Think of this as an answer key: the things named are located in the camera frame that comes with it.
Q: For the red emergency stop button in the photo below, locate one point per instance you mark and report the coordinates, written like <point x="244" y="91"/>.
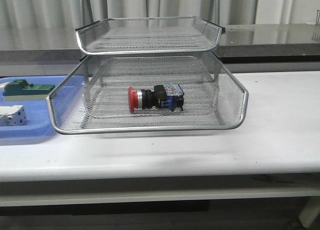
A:
<point x="169" y="96"/>

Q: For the silver mesh tray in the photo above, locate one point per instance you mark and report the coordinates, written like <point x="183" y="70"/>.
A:
<point x="148" y="35"/>
<point x="108" y="107"/>
<point x="144" y="71"/>

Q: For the blue plastic tray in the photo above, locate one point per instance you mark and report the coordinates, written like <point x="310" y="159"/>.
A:
<point x="37" y="124"/>

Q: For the green electrical module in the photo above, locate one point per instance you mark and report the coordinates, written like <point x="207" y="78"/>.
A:
<point x="22" y="90"/>

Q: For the white circuit breaker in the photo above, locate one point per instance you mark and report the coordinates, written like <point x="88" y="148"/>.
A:
<point x="12" y="115"/>

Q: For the grey stone counter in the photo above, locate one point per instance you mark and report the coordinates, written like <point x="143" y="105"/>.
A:
<point x="243" y="49"/>

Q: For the white table leg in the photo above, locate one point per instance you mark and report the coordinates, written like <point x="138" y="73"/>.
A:
<point x="310" y="211"/>

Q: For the silver wire rack frame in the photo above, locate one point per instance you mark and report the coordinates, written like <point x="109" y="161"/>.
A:
<point x="87" y="18"/>

